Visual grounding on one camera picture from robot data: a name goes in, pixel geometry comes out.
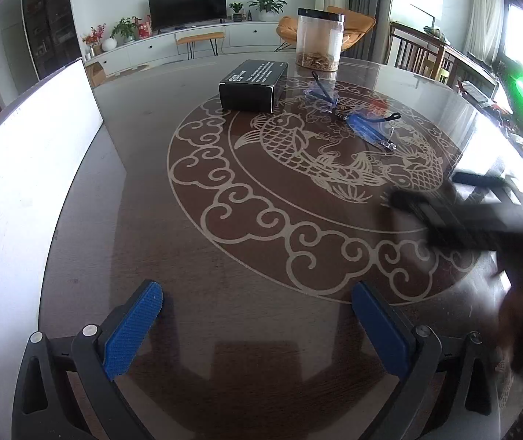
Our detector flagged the leafy potted plant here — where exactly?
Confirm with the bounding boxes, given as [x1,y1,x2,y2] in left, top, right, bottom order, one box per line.
[110,16,140,44]

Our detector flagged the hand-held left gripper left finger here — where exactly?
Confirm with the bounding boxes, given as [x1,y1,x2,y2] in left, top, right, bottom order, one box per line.
[11,279,164,440]

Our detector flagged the clear jar with black lid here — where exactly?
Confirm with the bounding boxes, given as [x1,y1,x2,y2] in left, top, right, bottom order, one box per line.
[295,8,345,73]

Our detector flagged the white tv cabinet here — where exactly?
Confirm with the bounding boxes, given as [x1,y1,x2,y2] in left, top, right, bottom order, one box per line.
[84,21,290,76]

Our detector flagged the person's right hand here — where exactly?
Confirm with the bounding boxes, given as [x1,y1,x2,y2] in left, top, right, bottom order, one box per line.
[490,279,523,377]

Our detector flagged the black television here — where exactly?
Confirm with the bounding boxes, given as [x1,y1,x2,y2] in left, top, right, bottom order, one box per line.
[148,0,227,33]

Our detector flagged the orange lounge chair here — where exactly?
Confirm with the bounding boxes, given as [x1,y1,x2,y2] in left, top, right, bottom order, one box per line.
[276,6,376,53]

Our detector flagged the dark glass display cabinet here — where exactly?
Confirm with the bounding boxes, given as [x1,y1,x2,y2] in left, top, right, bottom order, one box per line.
[20,0,83,81]

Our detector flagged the red flowers in white vase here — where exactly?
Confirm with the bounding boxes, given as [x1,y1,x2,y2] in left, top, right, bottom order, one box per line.
[82,23,118,53]

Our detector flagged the brown cardboard box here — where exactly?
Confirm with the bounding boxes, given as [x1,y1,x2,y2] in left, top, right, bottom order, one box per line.
[85,62,107,89]

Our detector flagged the wooden dining chair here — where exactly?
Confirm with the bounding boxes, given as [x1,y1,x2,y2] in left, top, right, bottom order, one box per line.
[387,21,455,84]

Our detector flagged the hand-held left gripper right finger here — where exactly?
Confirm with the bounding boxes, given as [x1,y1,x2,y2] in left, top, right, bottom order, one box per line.
[351,280,500,440]

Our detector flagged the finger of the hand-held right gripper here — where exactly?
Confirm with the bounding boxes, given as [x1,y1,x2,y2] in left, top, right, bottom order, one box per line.
[388,188,523,252]
[452,170,523,207]

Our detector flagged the black cardboard box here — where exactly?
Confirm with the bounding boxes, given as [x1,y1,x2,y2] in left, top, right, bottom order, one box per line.
[218,59,288,114]

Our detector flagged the orange bench with hairpin legs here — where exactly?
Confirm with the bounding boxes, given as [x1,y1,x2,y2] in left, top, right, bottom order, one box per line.
[176,32,225,60]

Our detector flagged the blue clear safety glasses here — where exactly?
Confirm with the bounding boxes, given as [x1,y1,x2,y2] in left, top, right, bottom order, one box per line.
[304,71,402,153]

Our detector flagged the large green potted plant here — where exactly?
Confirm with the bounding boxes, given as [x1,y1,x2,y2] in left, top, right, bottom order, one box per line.
[247,0,288,22]

